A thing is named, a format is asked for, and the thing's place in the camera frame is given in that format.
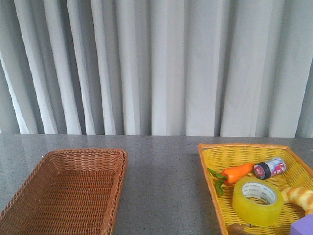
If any yellow packing tape roll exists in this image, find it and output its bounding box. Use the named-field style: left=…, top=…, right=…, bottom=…
left=232, top=178, right=284, bottom=227

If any yellow woven basket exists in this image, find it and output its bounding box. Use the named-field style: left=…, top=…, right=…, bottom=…
left=198, top=143, right=313, bottom=235

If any grey pleated curtain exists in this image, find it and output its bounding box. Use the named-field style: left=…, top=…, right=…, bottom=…
left=0, top=0, right=313, bottom=138

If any orange toy carrot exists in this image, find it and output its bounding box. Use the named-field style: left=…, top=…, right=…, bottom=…
left=207, top=163, right=255, bottom=196

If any brown wicker basket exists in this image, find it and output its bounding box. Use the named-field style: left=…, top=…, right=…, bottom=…
left=0, top=149, right=128, bottom=235

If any small black-lidded jar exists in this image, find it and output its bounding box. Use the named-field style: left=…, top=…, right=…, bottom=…
left=253, top=157, right=287, bottom=180

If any brown toy animal figure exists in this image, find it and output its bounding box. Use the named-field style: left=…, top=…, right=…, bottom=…
left=227, top=223, right=252, bottom=235

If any toy croissant bread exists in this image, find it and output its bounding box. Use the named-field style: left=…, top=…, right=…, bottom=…
left=281, top=187, right=313, bottom=216

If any purple foam block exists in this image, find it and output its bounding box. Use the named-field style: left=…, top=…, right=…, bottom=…
left=290, top=214, right=313, bottom=235

